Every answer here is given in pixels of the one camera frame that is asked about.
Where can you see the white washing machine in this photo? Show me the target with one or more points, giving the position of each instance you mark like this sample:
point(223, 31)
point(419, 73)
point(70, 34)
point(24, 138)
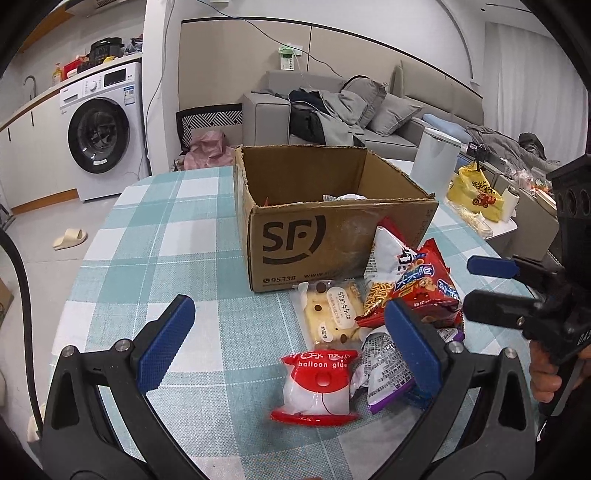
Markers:
point(122, 152)

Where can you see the green white wall socket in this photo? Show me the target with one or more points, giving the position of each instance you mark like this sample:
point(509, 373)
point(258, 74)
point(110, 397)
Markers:
point(288, 55)

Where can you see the teal checkered tablecloth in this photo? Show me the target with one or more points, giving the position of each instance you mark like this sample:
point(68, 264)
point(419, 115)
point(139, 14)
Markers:
point(161, 240)

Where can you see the white bin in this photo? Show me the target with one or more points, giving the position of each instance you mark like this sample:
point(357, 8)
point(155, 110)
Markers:
point(434, 161)

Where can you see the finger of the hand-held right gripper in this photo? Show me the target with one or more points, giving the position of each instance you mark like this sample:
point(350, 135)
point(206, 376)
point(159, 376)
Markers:
point(489, 266)
point(496, 310)

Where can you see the white counter cabinet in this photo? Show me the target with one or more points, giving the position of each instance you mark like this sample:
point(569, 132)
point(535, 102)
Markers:
point(32, 157)

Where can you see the white curtain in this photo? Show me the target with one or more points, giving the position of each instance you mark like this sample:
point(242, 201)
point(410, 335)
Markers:
point(526, 83)

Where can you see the grey blanket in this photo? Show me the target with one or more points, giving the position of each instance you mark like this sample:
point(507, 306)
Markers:
point(503, 147)

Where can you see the grey sofa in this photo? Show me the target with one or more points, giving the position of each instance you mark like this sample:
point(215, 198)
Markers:
point(268, 120)

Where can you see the brown cardboard box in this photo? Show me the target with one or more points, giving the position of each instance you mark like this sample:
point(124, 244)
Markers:
point(286, 240)

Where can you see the grey cushion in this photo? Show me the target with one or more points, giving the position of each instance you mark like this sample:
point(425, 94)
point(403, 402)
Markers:
point(367, 99)
point(395, 115)

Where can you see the black rice cooker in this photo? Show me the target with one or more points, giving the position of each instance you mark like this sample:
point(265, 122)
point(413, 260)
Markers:
point(105, 50)

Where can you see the black clothes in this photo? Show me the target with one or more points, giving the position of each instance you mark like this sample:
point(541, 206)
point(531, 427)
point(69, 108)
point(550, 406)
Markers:
point(304, 122)

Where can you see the yellow plastic bag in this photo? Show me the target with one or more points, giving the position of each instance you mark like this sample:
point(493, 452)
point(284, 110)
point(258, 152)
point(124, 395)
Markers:
point(475, 194)

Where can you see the white noodle snack bag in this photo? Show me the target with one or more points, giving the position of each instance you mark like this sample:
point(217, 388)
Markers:
point(388, 258)

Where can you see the white crumpled packet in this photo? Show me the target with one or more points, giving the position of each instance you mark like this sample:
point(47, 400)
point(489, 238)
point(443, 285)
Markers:
point(344, 198)

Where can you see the person's right hand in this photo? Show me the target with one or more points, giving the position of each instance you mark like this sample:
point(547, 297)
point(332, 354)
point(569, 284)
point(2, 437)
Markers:
point(544, 374)

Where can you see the silver purple snack packet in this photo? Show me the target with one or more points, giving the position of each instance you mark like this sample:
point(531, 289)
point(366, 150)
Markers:
point(383, 364)

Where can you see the grey jacket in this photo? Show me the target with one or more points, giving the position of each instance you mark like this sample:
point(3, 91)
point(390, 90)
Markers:
point(339, 115)

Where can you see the metal faucet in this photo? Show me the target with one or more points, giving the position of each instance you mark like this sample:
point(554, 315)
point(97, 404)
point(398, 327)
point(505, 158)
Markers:
point(31, 85)

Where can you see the red chip bag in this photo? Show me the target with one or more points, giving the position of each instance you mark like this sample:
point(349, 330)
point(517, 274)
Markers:
point(425, 286)

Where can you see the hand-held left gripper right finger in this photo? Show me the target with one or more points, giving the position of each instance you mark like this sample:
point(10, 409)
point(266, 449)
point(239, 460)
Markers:
point(413, 350)

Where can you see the red and white packet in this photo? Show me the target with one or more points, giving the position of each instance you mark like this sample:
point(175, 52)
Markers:
point(314, 392)

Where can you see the small black stand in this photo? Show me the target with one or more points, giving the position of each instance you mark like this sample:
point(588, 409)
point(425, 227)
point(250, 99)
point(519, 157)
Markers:
point(479, 151)

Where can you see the yellow bottle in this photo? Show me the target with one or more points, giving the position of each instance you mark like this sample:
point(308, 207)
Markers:
point(57, 74)

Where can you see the white cylindrical bottle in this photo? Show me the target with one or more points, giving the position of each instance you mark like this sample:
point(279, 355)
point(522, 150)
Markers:
point(510, 203)

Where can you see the pink plastic bag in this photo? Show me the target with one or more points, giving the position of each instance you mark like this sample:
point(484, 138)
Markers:
point(207, 150)

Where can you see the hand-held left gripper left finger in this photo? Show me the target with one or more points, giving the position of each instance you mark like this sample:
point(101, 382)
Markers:
point(166, 341)

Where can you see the white coffee table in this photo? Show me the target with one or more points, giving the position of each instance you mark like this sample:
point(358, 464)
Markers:
point(501, 228)

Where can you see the yellow cake packet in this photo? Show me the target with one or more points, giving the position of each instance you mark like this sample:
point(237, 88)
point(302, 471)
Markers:
point(330, 314)

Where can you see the beige slipper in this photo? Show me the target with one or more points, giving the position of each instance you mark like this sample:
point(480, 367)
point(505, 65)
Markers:
point(69, 239)

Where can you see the light blue pillow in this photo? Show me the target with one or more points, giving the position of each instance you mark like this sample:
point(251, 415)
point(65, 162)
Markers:
point(443, 125)

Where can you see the red box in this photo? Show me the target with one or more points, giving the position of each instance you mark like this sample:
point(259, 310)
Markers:
point(74, 68)

